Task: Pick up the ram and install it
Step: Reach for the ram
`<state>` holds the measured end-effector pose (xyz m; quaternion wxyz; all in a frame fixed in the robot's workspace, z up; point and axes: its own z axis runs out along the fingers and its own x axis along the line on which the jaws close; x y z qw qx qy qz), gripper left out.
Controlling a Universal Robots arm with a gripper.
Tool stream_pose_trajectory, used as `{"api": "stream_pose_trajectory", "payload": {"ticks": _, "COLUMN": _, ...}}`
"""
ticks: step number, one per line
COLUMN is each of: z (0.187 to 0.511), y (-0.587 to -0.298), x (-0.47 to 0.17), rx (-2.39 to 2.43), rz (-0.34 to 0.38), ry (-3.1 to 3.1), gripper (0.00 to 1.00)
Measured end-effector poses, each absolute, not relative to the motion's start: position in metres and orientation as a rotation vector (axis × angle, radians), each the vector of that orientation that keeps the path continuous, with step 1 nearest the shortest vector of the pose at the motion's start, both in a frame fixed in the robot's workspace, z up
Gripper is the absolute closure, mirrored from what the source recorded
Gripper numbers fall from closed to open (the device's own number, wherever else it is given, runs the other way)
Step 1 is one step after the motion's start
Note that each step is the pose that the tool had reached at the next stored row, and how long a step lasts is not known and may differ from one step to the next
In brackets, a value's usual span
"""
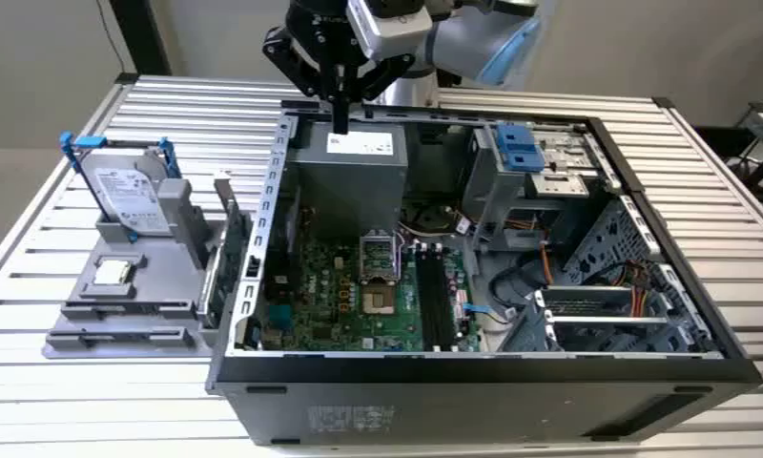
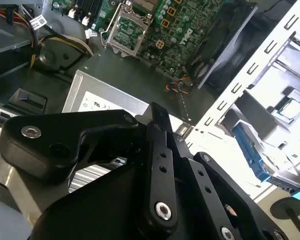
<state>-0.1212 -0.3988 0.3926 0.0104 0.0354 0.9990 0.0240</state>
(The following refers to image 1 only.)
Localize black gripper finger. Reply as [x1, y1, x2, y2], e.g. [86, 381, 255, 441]
[339, 54, 414, 134]
[261, 26, 342, 134]

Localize black RAM slot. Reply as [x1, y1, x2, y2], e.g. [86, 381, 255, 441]
[413, 243, 435, 351]
[421, 243, 442, 351]
[430, 243, 451, 351]
[438, 243, 459, 351]

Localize grey power supply unit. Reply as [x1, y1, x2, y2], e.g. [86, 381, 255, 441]
[285, 121, 410, 239]

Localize blue drive latch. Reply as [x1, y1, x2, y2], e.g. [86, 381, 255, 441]
[494, 122, 546, 173]

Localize grey metal drive cage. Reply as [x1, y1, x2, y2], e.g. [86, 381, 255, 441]
[461, 124, 606, 252]

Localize black cooling fan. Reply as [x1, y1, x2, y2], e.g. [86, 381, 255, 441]
[410, 203, 463, 236]

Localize blue disk carrier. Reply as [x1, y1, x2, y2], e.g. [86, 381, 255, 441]
[58, 132, 183, 239]

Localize silver hard disk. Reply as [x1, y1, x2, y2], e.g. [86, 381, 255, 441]
[78, 147, 173, 235]

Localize metal socket cover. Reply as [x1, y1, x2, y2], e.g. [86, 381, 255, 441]
[359, 230, 399, 283]

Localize green graphics card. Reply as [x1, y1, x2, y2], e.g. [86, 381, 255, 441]
[199, 171, 255, 330]

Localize grey parts rack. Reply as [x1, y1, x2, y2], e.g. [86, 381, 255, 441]
[42, 178, 255, 359]

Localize CPU socket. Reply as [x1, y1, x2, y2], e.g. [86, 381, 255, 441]
[361, 281, 401, 319]

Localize green motherboard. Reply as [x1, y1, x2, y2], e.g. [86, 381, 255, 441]
[257, 204, 485, 353]

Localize silver CPU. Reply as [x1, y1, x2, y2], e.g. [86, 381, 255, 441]
[95, 260, 134, 285]

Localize grey disk bay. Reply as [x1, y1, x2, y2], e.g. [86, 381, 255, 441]
[501, 284, 707, 355]

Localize black PC case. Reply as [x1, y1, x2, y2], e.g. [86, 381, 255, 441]
[203, 98, 763, 448]

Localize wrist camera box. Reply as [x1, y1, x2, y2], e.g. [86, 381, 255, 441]
[346, 0, 434, 63]

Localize black post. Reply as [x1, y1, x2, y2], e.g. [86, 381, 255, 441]
[110, 0, 173, 77]

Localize orange wire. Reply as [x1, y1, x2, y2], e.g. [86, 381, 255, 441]
[538, 240, 555, 287]

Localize black data cables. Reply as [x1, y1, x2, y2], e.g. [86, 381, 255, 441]
[489, 264, 542, 325]

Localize coloured power wire bundle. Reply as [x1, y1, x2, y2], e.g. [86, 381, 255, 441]
[619, 260, 651, 319]

